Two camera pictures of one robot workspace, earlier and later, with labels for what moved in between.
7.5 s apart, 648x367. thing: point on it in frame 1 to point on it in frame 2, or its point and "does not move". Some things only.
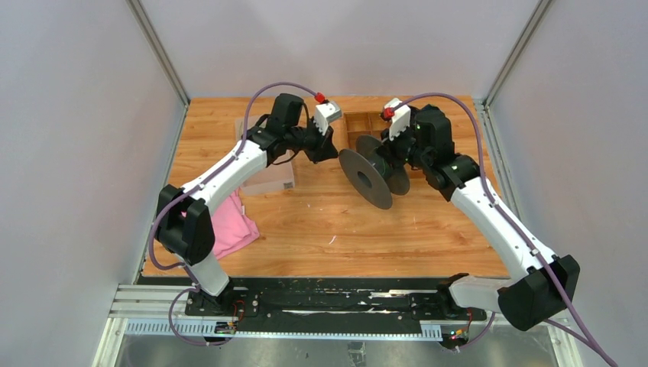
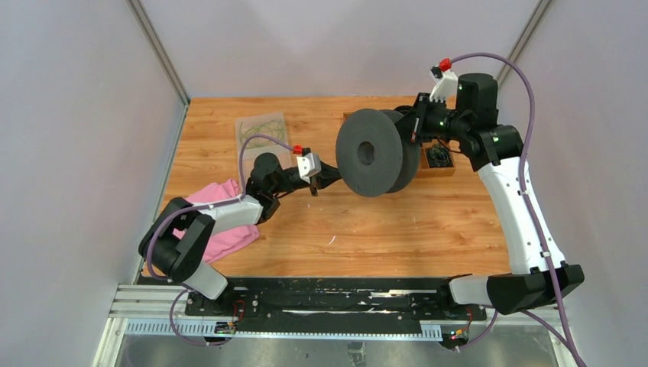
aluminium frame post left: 155,41 does not move
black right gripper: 388,149 to 412,125
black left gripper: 324,149 to 327,176
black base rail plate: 334,300 does not move
